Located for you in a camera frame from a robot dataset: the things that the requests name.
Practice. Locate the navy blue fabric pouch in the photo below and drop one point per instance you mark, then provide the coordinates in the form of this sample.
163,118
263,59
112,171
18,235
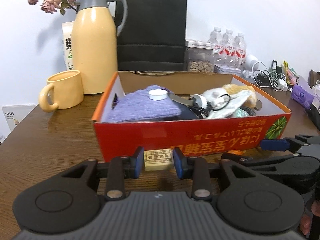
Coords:
186,114

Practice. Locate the yellow thermos jug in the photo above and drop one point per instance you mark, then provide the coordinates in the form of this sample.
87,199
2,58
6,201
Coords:
94,43

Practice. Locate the clear snack container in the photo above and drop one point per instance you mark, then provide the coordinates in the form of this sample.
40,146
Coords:
199,56

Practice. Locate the purple knitted cloth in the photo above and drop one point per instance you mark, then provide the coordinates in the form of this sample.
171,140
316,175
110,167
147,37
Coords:
137,106

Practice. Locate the left water bottle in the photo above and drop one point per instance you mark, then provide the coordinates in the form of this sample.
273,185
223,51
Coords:
215,36

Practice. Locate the middle water bottle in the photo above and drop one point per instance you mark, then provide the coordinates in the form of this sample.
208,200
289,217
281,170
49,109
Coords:
225,55

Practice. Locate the white bottle cap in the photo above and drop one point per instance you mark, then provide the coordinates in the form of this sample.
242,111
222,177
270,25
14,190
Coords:
158,94

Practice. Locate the white cloth glove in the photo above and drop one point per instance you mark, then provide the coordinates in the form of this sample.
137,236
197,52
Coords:
222,105

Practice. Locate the small white tin box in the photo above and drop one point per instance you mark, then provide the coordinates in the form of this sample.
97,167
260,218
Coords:
225,69

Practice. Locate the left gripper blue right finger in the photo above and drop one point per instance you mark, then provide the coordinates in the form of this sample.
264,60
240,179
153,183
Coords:
180,162

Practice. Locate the water bottle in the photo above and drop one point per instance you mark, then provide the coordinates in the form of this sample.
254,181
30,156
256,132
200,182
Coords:
225,55
239,52
215,36

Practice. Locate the small yellow labelled box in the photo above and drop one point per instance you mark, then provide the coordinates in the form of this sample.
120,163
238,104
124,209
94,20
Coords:
156,160

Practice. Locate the white milk carton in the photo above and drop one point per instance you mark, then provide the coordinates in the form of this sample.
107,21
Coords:
67,28

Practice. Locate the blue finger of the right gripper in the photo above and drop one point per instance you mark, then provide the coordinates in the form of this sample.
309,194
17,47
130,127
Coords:
274,145

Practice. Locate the white round camera device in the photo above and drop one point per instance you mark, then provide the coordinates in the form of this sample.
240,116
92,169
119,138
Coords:
251,64

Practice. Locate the yellow ceramic mug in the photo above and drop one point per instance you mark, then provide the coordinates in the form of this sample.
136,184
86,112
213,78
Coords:
63,90

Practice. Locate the right water bottle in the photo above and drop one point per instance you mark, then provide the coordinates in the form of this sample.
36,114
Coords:
239,52

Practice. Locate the yellow white plush toy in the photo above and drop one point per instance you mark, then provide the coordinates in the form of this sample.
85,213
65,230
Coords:
236,91

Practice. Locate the black paper shopping bag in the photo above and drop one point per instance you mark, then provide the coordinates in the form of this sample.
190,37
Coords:
153,38

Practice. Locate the purple pouch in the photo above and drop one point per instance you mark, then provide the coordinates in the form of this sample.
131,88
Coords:
301,96

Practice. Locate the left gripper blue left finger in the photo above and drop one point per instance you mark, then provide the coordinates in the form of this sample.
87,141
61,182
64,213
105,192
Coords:
137,161

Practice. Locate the white round plastic jar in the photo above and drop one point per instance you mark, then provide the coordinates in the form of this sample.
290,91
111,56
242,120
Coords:
200,101

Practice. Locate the white floor panel board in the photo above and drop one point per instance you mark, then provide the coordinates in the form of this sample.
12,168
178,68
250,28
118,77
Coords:
14,114

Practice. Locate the red orange cardboard box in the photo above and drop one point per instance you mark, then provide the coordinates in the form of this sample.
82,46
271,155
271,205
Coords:
194,137

